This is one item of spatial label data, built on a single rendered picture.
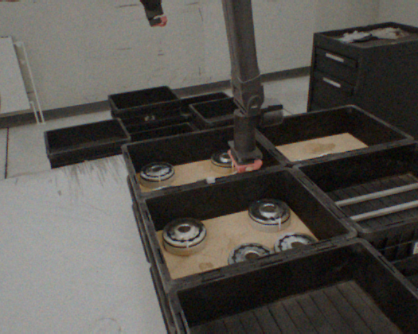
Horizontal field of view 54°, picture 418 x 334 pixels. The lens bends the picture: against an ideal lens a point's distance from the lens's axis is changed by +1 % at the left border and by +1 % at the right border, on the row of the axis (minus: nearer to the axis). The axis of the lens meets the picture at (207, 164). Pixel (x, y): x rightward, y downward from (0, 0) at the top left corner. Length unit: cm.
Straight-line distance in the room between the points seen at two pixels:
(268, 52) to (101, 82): 178
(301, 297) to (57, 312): 57
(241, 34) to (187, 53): 329
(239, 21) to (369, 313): 63
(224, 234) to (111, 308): 32
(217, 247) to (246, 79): 39
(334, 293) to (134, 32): 341
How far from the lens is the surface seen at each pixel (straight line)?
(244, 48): 93
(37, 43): 392
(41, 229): 136
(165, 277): 77
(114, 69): 404
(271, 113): 107
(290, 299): 87
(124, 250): 120
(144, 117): 248
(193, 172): 125
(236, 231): 101
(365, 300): 90
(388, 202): 119
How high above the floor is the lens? 147
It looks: 30 degrees down
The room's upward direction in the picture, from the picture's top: 3 degrees counter-clockwise
